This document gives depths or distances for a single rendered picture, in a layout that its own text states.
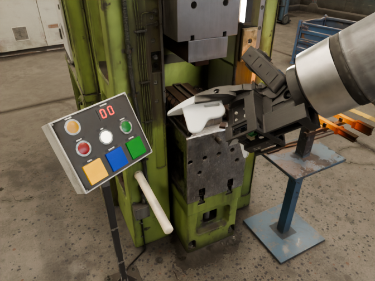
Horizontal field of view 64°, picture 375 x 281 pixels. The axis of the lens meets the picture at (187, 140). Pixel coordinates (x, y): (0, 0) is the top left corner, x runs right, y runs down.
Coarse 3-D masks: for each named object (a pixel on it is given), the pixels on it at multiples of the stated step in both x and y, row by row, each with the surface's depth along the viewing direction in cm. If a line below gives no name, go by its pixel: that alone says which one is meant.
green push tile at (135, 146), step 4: (132, 140) 121; (136, 140) 122; (140, 140) 124; (128, 144) 120; (132, 144) 121; (136, 144) 122; (140, 144) 123; (128, 148) 120; (132, 148) 121; (136, 148) 122; (140, 148) 123; (144, 148) 125; (132, 152) 120; (136, 152) 122; (140, 152) 123; (144, 152) 124; (132, 156) 120; (136, 156) 121
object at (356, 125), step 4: (336, 116) 160; (340, 116) 158; (344, 116) 158; (344, 120) 157; (348, 120) 155; (352, 120) 154; (356, 120) 153; (360, 120) 153; (352, 124) 153; (356, 124) 153; (360, 124) 150; (364, 124) 149; (368, 124) 149; (356, 128) 153; (360, 128) 151; (364, 128) 149; (368, 128) 147; (372, 128) 146; (364, 132) 150; (368, 132) 148
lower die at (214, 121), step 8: (168, 88) 179; (176, 88) 177; (192, 88) 178; (176, 96) 169; (184, 96) 169; (168, 104) 168; (176, 104) 162; (184, 120) 152; (208, 120) 153; (216, 120) 156
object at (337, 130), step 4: (320, 116) 158; (320, 120) 156; (324, 120) 154; (328, 120) 154; (328, 124) 152; (332, 124) 151; (332, 128) 150; (336, 128) 147; (340, 128) 147; (344, 128) 147; (336, 132) 147; (340, 132) 147; (344, 132) 144; (348, 132) 144; (344, 136) 145; (348, 136) 144; (352, 136) 141; (356, 136) 141; (352, 140) 142; (356, 140) 142
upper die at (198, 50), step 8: (168, 40) 146; (192, 40) 128; (200, 40) 129; (208, 40) 131; (216, 40) 132; (224, 40) 134; (168, 48) 149; (176, 48) 139; (184, 48) 132; (192, 48) 129; (200, 48) 131; (208, 48) 132; (216, 48) 134; (224, 48) 136; (184, 56) 134; (192, 56) 131; (200, 56) 133; (208, 56) 135; (216, 56) 136; (224, 56) 138
